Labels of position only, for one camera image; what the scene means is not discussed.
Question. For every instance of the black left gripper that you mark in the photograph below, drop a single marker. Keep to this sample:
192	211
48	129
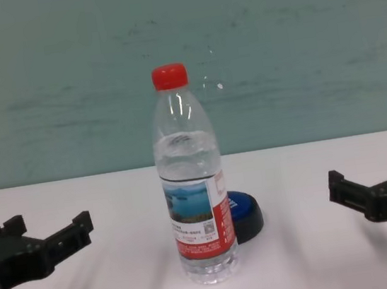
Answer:
12	261

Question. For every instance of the blue push button black base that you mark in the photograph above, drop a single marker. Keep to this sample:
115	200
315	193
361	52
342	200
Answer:
245	212

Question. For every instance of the clear water bottle red cap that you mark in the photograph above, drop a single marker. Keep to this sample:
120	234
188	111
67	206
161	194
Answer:
190	173

